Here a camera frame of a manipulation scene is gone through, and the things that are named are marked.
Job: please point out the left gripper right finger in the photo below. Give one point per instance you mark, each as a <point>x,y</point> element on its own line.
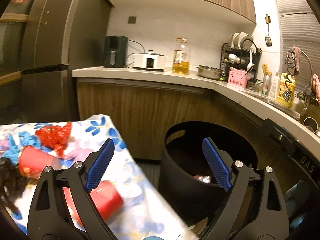
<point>254,207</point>

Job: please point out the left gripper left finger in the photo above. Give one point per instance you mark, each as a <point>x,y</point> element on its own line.
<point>49,217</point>

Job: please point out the black plastic bag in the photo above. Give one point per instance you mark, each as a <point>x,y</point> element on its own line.
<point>13,184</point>

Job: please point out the red patterned paper cup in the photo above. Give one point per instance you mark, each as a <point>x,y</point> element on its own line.
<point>32,161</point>

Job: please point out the red paper cup gold inside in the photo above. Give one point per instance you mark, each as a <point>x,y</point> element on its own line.
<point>106,198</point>

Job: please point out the blue disposable glove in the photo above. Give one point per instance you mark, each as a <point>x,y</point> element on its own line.
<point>26,139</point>

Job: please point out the red plastic bag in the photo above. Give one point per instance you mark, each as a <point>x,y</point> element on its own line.
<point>55,137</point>

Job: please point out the purple disposable glove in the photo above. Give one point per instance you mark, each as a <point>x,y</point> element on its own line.
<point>79,154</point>

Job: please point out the black round trash bin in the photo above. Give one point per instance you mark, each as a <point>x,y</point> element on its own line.
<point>183,158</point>

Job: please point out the chrome kitchen faucet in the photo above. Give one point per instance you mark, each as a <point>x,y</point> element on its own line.
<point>305,92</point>

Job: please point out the floral blue white tablecloth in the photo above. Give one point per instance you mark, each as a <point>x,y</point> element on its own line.
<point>145,212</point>

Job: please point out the steel cup in sink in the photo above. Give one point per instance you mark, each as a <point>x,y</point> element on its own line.
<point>311,124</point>

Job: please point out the yellow detergent bottle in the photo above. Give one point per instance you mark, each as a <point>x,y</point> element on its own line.
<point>286,91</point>

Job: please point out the white spray bottle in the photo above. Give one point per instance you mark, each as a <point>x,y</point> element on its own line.
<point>275,80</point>

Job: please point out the beer can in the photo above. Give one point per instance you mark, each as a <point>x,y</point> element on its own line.
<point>266,85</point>

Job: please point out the pink cloth on rack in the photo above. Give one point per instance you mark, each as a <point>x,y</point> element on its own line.
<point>316,86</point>

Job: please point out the pink utensil basket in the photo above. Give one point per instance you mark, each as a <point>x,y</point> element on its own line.
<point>237,77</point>

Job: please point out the stainless steel bowl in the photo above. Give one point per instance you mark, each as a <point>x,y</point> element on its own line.
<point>209,72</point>

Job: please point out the black dish rack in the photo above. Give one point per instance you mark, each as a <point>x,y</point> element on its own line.
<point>240,52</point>

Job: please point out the hanging slotted spatula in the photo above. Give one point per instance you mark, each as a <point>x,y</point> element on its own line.
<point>267,37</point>

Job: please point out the black air fryer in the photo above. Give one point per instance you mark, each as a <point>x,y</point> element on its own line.
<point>115,51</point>

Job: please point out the white rice cooker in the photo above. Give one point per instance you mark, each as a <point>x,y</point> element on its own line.
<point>149,61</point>

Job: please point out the cooking oil bottle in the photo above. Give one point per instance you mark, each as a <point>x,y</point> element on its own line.
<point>181,59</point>

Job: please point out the dark grey refrigerator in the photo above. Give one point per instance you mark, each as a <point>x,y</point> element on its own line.
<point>60,36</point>

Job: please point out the wooden glass door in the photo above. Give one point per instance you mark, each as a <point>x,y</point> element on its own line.
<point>12,33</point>

